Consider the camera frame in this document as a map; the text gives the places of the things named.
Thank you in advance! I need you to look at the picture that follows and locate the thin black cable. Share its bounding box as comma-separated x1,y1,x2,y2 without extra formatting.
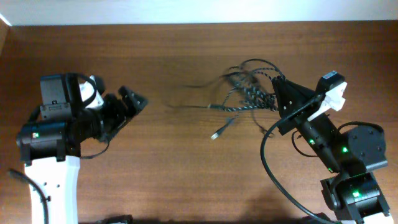
167,58,285,141

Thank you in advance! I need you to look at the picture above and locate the black white braided cable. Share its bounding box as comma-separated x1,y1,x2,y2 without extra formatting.
206,67,280,113

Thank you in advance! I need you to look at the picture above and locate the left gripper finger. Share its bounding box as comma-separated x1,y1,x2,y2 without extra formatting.
107,102,138,140
118,86,148,114

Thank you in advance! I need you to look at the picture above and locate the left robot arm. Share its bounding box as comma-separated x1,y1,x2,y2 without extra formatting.
9,73,148,223

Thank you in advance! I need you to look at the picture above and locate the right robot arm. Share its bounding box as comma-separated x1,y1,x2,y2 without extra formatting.
272,74,393,223

